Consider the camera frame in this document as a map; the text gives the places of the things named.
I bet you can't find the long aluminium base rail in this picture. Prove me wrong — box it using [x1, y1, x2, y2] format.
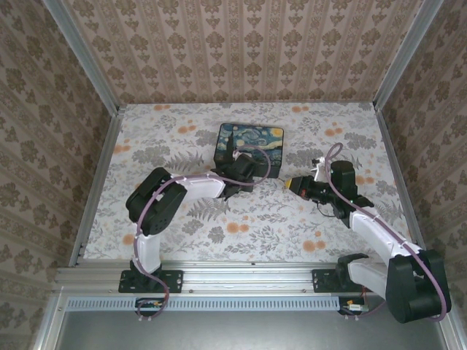
[54, 265, 449, 292]

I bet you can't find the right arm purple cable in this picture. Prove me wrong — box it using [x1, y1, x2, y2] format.
[324, 143, 452, 322]

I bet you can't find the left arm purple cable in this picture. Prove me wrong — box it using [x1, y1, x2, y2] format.
[133, 144, 273, 322]

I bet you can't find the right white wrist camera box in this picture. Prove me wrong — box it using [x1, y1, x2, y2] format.
[311, 156, 326, 180]

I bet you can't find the grey metal panel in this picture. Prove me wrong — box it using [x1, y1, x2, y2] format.
[54, 309, 449, 350]

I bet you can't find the black cable connector block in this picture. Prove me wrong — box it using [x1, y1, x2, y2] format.
[135, 297, 169, 317]
[338, 297, 369, 316]

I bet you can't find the slotted grey cable duct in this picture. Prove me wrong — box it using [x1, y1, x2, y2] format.
[66, 295, 342, 312]

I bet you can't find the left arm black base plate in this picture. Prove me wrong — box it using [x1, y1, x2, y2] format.
[118, 268, 184, 294]

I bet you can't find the floral table cover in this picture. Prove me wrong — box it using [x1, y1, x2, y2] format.
[83, 102, 419, 263]

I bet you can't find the black starry night box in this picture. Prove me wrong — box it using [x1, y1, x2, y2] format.
[213, 122, 285, 179]

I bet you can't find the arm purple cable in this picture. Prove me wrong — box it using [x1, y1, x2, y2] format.
[133, 144, 273, 322]
[324, 143, 452, 322]

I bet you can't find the aluminium corner post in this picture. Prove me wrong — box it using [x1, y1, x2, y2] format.
[42, 0, 121, 116]
[372, 0, 445, 110]

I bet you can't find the aluminium side rail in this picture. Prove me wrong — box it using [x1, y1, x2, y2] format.
[68, 109, 127, 267]
[374, 104, 432, 266]

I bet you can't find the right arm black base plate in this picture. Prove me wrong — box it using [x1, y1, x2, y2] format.
[312, 268, 380, 294]

